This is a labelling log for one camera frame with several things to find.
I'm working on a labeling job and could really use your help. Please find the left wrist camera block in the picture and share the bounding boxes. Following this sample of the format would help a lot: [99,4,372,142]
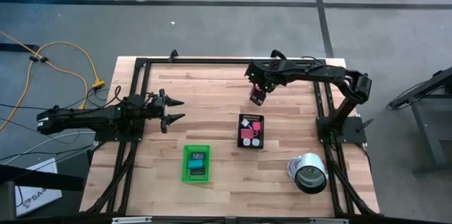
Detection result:
[126,93,146,111]

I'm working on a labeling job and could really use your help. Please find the black flat bar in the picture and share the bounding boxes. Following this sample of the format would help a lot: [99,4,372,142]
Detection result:
[0,42,40,52]

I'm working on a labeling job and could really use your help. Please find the green plastic basket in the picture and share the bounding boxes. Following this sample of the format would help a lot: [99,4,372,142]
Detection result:
[181,144,211,184]

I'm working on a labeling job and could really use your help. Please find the black metal stand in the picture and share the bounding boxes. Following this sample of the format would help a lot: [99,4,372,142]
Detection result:
[385,65,452,175]

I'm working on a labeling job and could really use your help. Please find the black aluminium table frame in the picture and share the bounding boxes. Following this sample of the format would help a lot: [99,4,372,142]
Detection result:
[80,57,381,218]

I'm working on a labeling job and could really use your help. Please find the teal box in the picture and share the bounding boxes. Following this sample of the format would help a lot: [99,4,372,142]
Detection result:
[186,158,205,170]

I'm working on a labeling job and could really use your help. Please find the black front bar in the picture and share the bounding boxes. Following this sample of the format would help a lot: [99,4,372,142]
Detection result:
[0,212,452,224]

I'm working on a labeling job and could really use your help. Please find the yellow extension cable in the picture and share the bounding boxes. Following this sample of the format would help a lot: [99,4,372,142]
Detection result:
[0,31,106,133]

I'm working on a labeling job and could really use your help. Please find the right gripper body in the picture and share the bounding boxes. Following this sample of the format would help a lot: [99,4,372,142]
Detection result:
[246,59,285,94]

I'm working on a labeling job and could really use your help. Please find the white printed board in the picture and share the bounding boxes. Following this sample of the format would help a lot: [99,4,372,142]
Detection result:
[13,158,64,218]

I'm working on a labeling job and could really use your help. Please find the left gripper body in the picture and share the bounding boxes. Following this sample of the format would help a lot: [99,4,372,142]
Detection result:
[143,88,168,135]

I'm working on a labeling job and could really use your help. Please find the black beam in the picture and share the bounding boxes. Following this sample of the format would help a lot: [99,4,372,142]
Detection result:
[0,163,85,193]

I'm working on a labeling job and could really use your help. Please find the white cylinder with dark opening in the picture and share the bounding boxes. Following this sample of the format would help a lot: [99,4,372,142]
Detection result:
[286,152,329,196]

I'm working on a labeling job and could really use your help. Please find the black plastic basket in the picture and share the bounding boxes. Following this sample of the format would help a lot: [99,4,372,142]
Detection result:
[237,112,266,150]

